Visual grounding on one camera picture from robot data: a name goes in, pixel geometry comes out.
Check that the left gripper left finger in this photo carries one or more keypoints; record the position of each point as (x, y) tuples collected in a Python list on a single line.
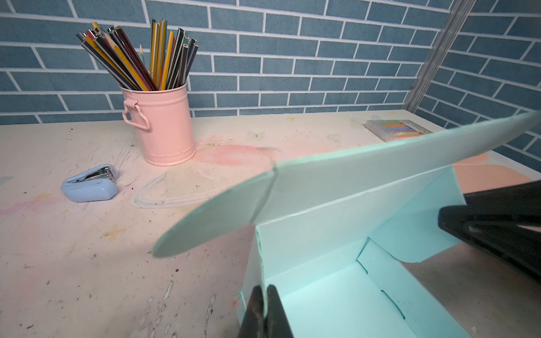
[(253, 323)]

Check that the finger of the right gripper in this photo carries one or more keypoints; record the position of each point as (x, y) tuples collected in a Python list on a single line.
[(503, 222)]

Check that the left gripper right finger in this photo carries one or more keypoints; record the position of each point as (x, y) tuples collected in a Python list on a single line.
[(277, 324)]

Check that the light blue paper box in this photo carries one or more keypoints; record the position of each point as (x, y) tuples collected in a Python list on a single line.
[(334, 232)]

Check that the pink flat paper box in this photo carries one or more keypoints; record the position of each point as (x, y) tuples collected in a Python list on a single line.
[(481, 173)]

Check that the pack of coloured markers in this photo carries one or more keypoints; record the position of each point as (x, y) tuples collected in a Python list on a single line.
[(391, 130)]

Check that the pink pencil bucket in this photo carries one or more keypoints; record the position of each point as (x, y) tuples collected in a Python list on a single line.
[(163, 124)]

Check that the bundle of coloured pencils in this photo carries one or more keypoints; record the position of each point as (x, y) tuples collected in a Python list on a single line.
[(171, 57)]

